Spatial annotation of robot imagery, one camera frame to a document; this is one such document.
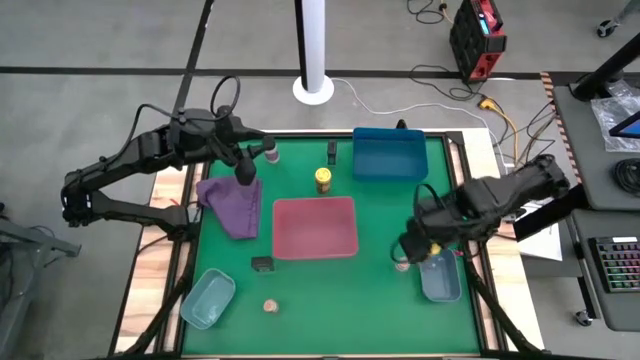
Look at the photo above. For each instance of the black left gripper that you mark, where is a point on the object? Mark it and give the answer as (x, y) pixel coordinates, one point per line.
(235, 135)

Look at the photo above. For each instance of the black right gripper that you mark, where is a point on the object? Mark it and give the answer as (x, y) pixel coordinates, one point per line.
(416, 242)

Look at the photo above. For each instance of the yellow-lid glass spice jar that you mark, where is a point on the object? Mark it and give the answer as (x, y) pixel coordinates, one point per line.
(323, 180)
(435, 249)

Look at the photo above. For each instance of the glass spice jar brown label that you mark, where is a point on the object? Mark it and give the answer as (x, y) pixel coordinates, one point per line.
(403, 266)
(270, 306)

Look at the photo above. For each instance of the black spice tin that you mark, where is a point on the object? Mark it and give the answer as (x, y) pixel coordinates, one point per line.
(262, 263)
(332, 152)

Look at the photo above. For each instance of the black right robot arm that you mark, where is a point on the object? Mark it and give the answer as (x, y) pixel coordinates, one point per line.
(500, 200)

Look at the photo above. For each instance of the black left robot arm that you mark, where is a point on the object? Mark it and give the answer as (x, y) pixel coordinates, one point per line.
(150, 145)

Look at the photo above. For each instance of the dark-lid spice jar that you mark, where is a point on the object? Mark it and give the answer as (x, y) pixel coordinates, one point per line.
(272, 154)

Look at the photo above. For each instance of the small red tag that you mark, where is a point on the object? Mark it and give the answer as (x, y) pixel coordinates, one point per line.
(458, 253)

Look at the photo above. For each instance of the small grey-blue plastic bin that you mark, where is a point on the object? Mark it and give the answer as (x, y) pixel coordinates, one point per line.
(442, 277)

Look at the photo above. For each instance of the purple cloth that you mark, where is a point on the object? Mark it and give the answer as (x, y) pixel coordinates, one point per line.
(235, 210)

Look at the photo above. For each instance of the blue plastic bin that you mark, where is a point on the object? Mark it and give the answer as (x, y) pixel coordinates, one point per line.
(390, 155)

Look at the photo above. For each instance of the pink plastic bin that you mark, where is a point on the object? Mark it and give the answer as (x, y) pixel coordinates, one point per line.
(315, 227)

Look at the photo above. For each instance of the white paper sheet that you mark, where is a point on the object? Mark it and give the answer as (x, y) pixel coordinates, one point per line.
(542, 245)

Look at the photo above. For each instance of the white pole with round base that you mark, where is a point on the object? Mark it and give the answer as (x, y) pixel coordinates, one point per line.
(313, 50)

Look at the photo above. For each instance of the small teal plastic bin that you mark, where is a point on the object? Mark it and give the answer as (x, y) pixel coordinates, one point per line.
(207, 299)

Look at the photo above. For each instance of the grey desk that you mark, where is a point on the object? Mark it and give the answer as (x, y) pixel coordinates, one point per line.
(600, 200)

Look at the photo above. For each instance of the backlit black keyboard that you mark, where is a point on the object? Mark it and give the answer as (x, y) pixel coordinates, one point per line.
(617, 262)

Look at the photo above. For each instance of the red black power station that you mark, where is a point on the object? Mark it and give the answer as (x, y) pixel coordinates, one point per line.
(475, 42)

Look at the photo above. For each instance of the clear plastic bag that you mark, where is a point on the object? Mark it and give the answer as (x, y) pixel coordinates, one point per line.
(607, 120)

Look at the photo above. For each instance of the blue tablet screen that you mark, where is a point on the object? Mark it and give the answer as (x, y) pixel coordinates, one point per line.
(629, 126)

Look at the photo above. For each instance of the grey metal stand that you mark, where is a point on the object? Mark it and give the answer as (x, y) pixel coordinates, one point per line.
(25, 260)

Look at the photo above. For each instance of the grey chair leg with caster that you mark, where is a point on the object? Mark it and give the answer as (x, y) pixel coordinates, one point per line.
(607, 27)

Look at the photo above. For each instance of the black table frame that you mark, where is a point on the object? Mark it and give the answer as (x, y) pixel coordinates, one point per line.
(462, 165)

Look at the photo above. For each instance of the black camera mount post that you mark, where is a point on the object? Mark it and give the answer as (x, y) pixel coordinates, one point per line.
(401, 124)

